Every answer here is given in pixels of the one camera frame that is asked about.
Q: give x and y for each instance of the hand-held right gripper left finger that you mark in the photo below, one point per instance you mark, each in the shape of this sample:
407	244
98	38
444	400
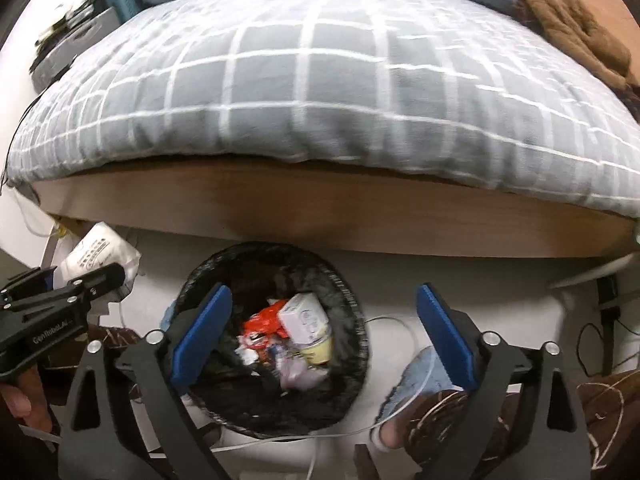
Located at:
200	335

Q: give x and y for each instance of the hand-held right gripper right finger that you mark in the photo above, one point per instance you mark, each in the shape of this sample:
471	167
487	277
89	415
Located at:
445	335

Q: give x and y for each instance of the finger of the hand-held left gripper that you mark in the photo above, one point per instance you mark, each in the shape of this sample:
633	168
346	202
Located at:
105	277
25	287

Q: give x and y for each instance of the white printed packet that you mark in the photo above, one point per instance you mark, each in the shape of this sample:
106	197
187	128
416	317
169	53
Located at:
95	250

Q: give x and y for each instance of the white tissue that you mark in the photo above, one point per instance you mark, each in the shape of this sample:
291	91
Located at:
247	352

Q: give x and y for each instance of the red plastic bag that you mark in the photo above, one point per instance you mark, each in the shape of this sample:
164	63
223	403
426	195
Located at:
262	322

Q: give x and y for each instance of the black lined trash bin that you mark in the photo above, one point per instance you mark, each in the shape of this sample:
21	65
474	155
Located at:
240	405

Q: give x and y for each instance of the small white box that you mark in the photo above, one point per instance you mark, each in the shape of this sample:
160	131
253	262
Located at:
300	317

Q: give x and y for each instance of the clear bag with pink wrappers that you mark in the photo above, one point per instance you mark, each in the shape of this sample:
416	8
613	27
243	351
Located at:
300	372

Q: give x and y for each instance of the person's left hand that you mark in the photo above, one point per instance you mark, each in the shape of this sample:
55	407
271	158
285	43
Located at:
20	400

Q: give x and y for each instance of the light blue slipper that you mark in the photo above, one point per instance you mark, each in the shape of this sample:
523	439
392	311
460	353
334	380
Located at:
415	375

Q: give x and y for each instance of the person's right leg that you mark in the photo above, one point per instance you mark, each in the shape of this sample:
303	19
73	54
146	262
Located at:
610	400

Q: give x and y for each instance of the grey suitcase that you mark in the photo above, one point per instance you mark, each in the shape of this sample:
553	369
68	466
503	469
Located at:
75	45

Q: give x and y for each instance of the grey checked bed sheet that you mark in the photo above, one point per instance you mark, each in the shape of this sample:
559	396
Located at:
325	85

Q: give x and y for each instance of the brown quilted jacket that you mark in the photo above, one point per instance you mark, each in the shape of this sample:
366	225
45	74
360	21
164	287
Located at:
565	15

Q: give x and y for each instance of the wooden bed frame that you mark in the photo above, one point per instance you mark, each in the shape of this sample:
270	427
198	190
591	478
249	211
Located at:
325	210

